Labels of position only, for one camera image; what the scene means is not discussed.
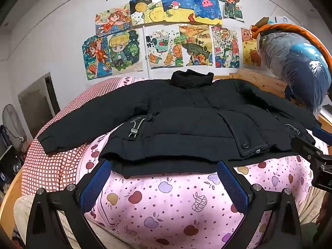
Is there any wooden bed frame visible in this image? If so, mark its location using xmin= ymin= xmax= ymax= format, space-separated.
xmin=0 ymin=69 xmax=332 ymax=239

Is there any black padded jacket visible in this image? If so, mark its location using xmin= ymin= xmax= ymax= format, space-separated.
xmin=37 ymin=69 xmax=321 ymax=176

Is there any red checkered blanket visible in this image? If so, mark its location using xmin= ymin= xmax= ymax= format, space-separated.
xmin=21 ymin=77 xmax=138 ymax=196

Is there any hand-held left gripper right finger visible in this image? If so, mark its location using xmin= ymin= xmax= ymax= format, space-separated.
xmin=217 ymin=159 xmax=303 ymax=249

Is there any blond-haired figure drawing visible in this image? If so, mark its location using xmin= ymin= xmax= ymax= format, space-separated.
xmin=107 ymin=29 xmax=144 ymax=76

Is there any swimming figure drawing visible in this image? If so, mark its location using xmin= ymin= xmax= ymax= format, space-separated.
xmin=82 ymin=35 xmax=113 ymax=81

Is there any pink jellyfish drawing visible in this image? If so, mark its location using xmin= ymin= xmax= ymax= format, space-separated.
xmin=190 ymin=0 xmax=223 ymax=26

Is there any beige cloth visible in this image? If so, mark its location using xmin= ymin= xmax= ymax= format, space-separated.
xmin=13 ymin=187 xmax=322 ymax=249

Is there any red-haired green-clothed figure drawing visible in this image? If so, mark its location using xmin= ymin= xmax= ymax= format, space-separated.
xmin=215 ymin=0 xmax=245 ymax=23

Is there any pineapple drawing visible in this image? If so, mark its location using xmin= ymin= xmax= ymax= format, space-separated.
xmin=129 ymin=0 xmax=165 ymax=27

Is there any plastic-wrapped blue bundle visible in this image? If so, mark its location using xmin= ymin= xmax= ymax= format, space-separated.
xmin=258 ymin=23 xmax=332 ymax=117

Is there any fish sea drawing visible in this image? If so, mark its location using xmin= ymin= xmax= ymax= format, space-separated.
xmin=159 ymin=0 xmax=195 ymax=23

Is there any city pagoda drawing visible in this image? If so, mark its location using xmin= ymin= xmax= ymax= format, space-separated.
xmin=211 ymin=25 xmax=240 ymax=68

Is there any pink apple-print bedsheet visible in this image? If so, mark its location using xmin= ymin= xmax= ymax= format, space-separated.
xmin=75 ymin=76 xmax=330 ymax=249

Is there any orange-haired figure drawing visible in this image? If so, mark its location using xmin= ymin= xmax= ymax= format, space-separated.
xmin=95 ymin=3 xmax=132 ymax=37

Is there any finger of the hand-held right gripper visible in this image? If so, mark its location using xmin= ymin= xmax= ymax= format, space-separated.
xmin=290 ymin=136 xmax=332 ymax=163
xmin=312 ymin=126 xmax=332 ymax=146

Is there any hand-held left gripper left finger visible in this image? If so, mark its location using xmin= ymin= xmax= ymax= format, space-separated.
xmin=25 ymin=159 xmax=112 ymax=249

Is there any electric fan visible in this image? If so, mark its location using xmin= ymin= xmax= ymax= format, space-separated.
xmin=2 ymin=104 xmax=26 ymax=142

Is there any bear drawing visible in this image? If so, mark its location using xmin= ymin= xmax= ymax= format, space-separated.
xmin=240 ymin=27 xmax=261 ymax=67

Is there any cup and oranges drawing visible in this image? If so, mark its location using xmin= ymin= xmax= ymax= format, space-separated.
xmin=145 ymin=26 xmax=183 ymax=69

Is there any autumn landscape drawing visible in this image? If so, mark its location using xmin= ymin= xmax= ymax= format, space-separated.
xmin=179 ymin=23 xmax=214 ymax=67

